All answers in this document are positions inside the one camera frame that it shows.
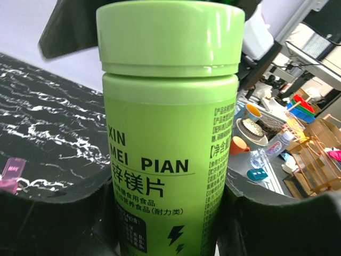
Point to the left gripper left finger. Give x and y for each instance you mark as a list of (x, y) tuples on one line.
[(79, 220)]

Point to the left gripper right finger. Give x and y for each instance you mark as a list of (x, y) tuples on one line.
[(258, 221)]

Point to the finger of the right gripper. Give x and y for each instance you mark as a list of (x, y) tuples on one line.
[(70, 28)]

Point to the pink weekly pill organizer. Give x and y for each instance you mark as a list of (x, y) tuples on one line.
[(12, 172)]

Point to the green pill bottle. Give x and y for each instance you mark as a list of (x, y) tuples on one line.
[(169, 155)]

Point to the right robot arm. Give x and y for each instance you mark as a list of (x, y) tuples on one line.
[(266, 40)]

